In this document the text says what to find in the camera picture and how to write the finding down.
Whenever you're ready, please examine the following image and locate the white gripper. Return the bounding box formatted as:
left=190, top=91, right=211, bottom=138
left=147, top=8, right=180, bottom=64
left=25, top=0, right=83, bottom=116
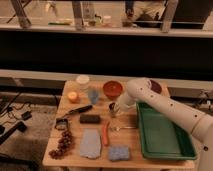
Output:
left=116, top=92, right=135, bottom=111

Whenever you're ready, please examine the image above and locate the small metal cup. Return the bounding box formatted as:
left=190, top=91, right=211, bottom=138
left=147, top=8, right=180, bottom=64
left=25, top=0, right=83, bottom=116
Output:
left=109, top=102, right=119, bottom=117

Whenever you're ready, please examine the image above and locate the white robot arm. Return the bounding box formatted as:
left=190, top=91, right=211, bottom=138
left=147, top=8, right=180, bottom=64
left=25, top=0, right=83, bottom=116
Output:
left=116, top=78, right=213, bottom=171

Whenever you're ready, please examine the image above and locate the orange red bowl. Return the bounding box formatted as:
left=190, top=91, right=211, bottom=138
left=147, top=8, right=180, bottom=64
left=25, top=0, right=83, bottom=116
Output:
left=103, top=81, right=123, bottom=100

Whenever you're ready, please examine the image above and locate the orange carrot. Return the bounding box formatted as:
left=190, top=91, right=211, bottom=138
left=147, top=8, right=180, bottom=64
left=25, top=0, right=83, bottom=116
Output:
left=102, top=121, right=109, bottom=146

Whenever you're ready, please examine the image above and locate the translucent blue cup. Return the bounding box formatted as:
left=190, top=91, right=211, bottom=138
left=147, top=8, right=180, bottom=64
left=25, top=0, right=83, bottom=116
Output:
left=88, top=89, right=99, bottom=105

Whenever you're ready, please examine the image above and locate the purple bowl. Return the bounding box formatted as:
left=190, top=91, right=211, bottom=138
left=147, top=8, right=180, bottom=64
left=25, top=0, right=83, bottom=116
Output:
left=151, top=80, right=162, bottom=94

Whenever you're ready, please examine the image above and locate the black rectangular block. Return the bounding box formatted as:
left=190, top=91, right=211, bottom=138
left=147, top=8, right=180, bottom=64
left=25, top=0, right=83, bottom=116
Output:
left=80, top=114, right=101, bottom=124

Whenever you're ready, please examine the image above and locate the wooden table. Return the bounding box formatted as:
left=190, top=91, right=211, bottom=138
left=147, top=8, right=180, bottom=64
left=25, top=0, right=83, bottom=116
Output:
left=43, top=81, right=195, bottom=171

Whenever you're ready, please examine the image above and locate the white plastic cup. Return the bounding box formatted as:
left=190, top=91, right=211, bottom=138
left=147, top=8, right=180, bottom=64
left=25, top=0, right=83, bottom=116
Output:
left=76, top=75, right=90, bottom=91

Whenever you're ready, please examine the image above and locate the blue sponge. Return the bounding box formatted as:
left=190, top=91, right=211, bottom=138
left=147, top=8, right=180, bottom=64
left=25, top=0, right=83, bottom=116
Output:
left=108, top=146, right=130, bottom=161

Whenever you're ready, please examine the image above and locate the green plastic tray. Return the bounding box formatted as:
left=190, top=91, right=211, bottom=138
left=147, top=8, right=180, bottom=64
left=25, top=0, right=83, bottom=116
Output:
left=137, top=103, right=197, bottom=160

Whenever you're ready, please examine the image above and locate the grey blue cloth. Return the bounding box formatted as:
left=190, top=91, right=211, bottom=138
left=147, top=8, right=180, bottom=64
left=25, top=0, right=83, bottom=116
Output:
left=79, top=129, right=101, bottom=159

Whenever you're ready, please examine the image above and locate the orange fruit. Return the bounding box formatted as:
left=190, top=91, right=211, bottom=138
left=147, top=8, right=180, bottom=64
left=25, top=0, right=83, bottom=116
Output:
left=67, top=91, right=79, bottom=103

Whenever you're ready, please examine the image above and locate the black metal clip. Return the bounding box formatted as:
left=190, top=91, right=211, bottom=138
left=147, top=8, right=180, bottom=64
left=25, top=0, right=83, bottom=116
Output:
left=55, top=118, right=68, bottom=130

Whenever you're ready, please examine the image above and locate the bunch of dark grapes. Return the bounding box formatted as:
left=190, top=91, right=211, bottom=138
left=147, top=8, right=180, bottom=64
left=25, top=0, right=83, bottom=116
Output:
left=49, top=130, right=73, bottom=159

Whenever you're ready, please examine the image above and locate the black handled knife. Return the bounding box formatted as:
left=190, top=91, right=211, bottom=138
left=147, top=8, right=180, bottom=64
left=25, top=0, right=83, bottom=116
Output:
left=63, top=105, right=93, bottom=118

